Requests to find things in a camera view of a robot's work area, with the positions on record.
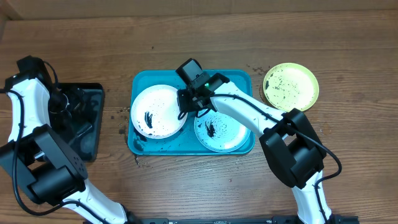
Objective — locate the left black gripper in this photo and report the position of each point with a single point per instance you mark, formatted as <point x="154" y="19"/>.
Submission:
<point x="76" y="95"/>

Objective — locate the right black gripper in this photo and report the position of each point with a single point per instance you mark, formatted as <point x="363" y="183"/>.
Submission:
<point x="186" y="101"/>

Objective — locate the white plate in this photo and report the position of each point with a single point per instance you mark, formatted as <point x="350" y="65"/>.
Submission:
<point x="155" y="111"/>

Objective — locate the yellow-green plate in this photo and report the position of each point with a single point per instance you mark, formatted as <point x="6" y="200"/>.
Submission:
<point x="290" y="85"/>

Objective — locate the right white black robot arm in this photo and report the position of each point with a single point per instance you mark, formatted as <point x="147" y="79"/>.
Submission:
<point x="292" y="149"/>

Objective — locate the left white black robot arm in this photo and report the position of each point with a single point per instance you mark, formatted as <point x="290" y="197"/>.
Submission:
<point x="55" y="132"/>

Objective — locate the black water tray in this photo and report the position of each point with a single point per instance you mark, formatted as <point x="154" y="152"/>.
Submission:
<point x="84" y="141"/>

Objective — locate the light blue dirty plate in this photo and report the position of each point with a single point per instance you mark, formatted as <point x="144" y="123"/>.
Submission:
<point x="219" y="132"/>

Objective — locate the teal plastic tray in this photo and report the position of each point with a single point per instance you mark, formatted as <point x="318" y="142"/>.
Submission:
<point x="185" y="141"/>

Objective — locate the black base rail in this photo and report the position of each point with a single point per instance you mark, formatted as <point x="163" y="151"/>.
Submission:
<point x="284" y="219"/>

